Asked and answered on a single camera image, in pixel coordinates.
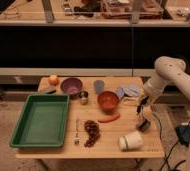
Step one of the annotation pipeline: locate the black dish brush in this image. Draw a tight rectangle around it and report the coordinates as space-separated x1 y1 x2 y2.
135 96 152 132

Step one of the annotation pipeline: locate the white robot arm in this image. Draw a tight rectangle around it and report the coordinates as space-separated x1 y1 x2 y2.
141 56 190 171

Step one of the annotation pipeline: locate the red bowl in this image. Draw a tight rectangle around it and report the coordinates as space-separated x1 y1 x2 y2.
97 91 119 112

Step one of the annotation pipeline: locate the purple bowl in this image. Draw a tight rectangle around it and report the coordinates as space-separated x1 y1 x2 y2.
60 78 83 96

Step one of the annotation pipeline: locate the yellow banana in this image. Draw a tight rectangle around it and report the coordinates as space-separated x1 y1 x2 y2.
123 97 139 107

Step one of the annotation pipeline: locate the light blue cloth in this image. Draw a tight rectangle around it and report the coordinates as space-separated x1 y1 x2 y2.
116 84 140 99

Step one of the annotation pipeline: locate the white paper cup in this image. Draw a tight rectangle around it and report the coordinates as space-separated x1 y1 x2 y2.
119 131 143 151

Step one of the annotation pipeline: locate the wooden table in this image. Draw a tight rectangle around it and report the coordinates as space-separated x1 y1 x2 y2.
16 77 164 161

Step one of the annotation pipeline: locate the blue plastic cup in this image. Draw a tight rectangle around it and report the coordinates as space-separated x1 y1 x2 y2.
93 80 105 94

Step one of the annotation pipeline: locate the black power box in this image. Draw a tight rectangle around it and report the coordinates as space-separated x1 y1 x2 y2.
175 125 190 147

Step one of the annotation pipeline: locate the bunch of dark grapes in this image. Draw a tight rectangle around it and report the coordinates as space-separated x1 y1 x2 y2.
84 120 100 147

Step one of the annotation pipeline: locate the small metal cup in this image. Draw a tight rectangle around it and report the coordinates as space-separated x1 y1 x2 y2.
79 91 88 105

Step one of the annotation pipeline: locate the metal fork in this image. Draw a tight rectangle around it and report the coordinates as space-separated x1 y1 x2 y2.
74 118 80 145

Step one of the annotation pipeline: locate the orange fruit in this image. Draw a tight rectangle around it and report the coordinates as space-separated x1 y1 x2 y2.
48 75 60 86

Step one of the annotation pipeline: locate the grey sponge block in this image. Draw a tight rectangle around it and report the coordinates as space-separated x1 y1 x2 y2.
40 86 56 94

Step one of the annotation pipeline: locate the green plastic tray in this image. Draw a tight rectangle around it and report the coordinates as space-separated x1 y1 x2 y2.
10 94 70 148

